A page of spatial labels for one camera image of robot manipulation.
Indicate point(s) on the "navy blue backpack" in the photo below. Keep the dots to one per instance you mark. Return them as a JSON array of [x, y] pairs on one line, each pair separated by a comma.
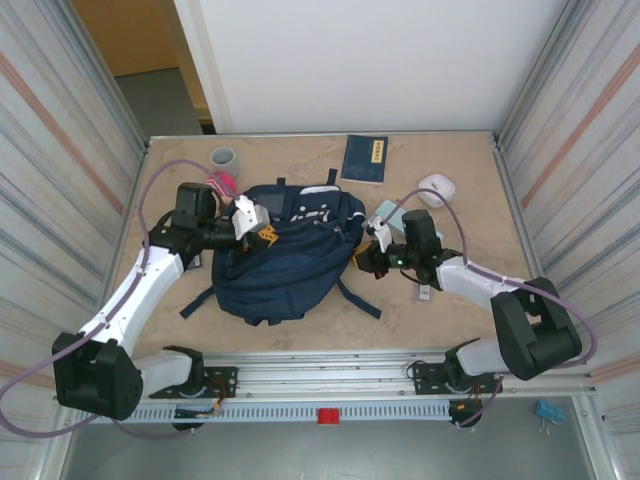
[[290, 265]]

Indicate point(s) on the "light blue pencil case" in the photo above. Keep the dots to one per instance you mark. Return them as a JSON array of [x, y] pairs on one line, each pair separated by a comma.
[[387, 210]]

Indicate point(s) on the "clear ink cartridge box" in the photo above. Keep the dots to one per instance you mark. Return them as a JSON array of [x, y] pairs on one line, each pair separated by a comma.
[[424, 292]]

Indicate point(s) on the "dark blue book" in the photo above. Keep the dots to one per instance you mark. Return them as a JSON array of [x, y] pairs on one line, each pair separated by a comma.
[[364, 160]]

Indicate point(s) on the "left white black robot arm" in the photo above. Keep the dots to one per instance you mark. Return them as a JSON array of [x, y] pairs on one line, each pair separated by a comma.
[[95, 385]]

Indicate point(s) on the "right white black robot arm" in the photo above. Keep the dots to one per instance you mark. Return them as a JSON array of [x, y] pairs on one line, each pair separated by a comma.
[[530, 330]]

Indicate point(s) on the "white lidded box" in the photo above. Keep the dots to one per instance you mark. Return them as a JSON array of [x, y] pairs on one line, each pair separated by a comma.
[[437, 189]]

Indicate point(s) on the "small grey packet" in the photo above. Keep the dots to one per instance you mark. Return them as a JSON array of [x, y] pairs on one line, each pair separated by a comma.
[[197, 261]]

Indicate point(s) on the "grey plastic cup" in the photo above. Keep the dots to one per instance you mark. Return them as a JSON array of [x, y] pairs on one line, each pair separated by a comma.
[[224, 160]]

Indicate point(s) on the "red plastic block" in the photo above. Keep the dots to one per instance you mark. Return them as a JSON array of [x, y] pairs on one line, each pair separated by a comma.
[[329, 416]]

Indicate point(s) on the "blue binder clip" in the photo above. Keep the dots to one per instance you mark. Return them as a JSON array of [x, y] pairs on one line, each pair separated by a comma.
[[549, 410]]

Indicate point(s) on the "aluminium table side rail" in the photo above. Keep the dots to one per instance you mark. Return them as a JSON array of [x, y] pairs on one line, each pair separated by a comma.
[[113, 260], [513, 200]]

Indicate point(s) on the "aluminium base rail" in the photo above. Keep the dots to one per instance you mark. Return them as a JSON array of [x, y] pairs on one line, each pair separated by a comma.
[[325, 370]]

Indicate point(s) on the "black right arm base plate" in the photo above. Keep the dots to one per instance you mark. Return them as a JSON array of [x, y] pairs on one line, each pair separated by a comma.
[[425, 377]]

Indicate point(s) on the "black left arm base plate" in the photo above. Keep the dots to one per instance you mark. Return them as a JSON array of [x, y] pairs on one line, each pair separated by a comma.
[[222, 377]]

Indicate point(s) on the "white door frame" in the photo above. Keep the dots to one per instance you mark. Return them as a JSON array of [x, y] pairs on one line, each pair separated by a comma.
[[210, 65]]

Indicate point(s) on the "translucent ribbed enclosure panel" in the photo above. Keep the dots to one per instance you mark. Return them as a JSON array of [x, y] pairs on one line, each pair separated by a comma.
[[50, 150], [590, 150]]

